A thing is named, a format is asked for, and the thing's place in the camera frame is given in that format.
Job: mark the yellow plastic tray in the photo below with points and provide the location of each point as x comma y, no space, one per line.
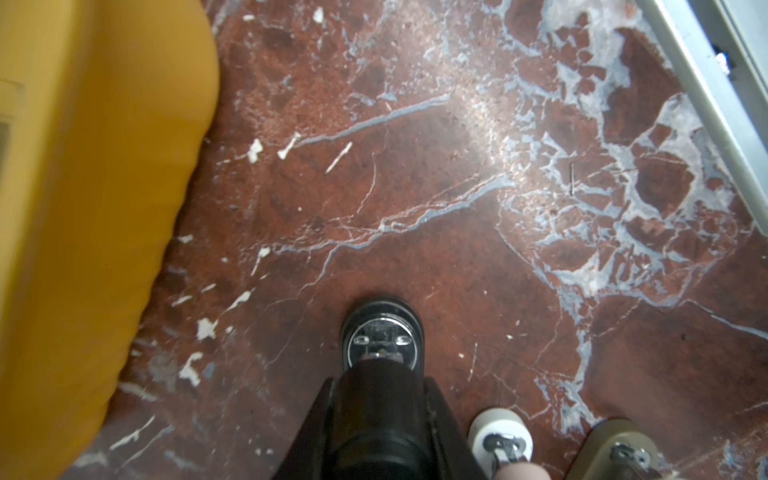
104,106

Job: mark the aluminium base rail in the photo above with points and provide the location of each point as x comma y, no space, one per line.
718,49

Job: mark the beige white stapler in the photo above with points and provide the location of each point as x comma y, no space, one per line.
616,449

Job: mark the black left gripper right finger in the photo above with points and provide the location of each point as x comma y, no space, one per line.
453,457

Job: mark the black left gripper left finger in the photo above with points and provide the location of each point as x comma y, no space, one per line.
306,457

